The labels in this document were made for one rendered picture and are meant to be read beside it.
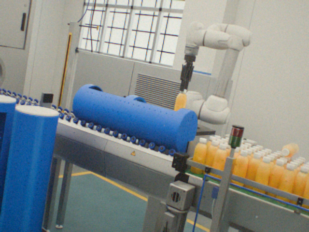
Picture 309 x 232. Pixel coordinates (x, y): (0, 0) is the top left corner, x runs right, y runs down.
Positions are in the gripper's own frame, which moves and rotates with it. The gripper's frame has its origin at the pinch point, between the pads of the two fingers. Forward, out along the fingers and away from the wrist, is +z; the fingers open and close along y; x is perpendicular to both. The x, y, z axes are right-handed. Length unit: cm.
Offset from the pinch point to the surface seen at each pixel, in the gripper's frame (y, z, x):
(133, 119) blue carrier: 19.5, 26.8, -21.4
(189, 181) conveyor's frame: 28, 49, 30
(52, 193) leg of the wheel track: 15, 103, -86
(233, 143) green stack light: 44, 18, 55
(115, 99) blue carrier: 15.5, 18.0, -41.1
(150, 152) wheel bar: 16.9, 44.3, -5.2
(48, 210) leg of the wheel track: 16, 118, -87
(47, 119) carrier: 53, 36, -63
